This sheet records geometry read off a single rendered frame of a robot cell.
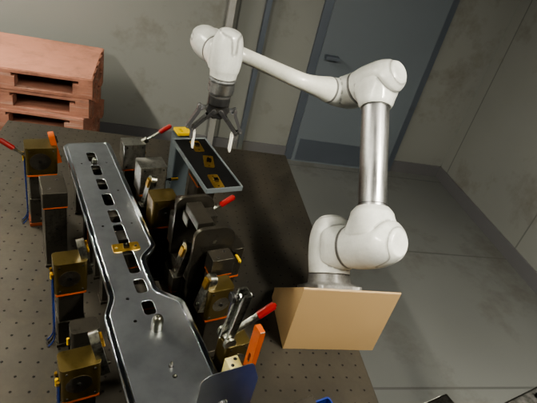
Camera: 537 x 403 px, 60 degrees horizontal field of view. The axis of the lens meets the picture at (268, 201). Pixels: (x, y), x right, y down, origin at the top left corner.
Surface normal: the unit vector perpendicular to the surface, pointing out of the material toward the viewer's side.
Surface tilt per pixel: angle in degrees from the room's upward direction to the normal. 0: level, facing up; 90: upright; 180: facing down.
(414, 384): 0
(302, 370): 0
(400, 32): 90
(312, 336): 90
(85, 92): 90
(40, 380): 0
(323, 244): 71
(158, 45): 90
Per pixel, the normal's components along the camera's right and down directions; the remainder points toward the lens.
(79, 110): 0.15, 0.56
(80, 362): 0.22, -0.82
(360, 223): -0.71, -0.29
